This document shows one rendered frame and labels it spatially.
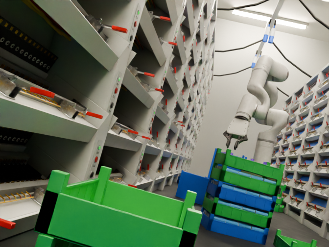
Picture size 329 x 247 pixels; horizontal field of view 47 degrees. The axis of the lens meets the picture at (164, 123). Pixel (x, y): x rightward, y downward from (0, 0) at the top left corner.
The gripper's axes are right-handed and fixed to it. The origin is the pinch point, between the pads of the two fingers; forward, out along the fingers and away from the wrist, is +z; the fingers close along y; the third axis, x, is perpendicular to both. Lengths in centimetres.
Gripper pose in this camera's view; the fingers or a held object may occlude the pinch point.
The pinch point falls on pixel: (232, 144)
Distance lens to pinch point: 199.8
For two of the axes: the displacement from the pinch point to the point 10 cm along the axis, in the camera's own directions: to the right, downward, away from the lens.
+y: -8.8, -2.1, 4.1
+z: -4.0, 7.9, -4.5
